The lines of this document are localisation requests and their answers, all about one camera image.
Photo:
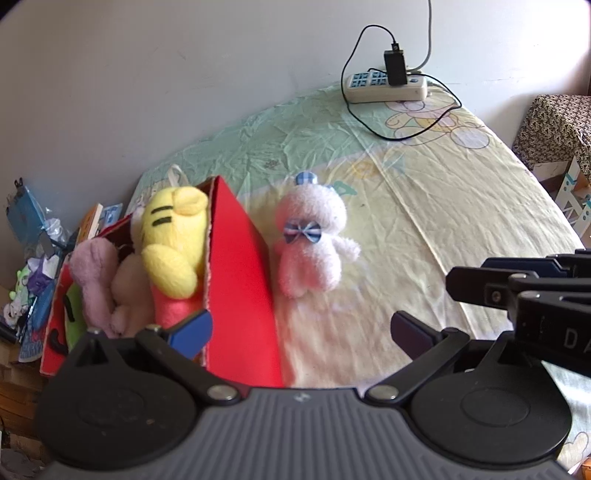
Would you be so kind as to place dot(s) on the white bear plush blue bow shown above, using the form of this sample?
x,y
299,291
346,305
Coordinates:
x,y
309,254

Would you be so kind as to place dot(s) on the green plush toy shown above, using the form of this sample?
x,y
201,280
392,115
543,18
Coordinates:
x,y
76,318

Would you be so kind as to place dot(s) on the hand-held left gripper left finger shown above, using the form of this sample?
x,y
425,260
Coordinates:
x,y
191,332

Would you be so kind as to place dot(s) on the wooden nightstand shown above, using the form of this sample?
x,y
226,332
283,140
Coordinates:
x,y
18,397

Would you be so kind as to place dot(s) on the blue plastic packet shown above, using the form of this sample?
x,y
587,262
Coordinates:
x,y
25,207

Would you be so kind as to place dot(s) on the pink plush toy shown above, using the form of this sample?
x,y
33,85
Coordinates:
x,y
92,277

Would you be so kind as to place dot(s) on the clear plastic bag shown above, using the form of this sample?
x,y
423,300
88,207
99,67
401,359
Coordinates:
x,y
51,235

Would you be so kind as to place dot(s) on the blue patterned book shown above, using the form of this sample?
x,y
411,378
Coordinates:
x,y
39,323

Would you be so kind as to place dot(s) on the yellow tiger plush toy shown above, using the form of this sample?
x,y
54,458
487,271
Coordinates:
x,y
171,258

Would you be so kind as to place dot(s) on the small green toy figure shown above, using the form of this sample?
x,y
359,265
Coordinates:
x,y
18,284

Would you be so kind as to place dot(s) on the black charger adapter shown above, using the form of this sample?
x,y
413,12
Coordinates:
x,y
395,64

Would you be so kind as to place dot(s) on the patterned cloth covered table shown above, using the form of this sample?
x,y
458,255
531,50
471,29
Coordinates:
x,y
554,124

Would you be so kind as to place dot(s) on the red cardboard box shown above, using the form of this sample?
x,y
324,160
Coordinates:
x,y
240,277

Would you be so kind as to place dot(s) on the white power strip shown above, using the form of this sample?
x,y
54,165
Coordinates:
x,y
397,93

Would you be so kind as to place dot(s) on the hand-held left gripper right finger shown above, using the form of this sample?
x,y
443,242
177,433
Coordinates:
x,y
413,334

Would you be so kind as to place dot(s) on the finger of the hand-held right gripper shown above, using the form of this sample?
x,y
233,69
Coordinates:
x,y
531,265
480,288

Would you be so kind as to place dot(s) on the beige plush toy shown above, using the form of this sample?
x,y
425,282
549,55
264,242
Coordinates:
x,y
134,290

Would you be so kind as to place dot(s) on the stack of books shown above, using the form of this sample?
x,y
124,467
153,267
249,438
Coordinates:
x,y
99,221

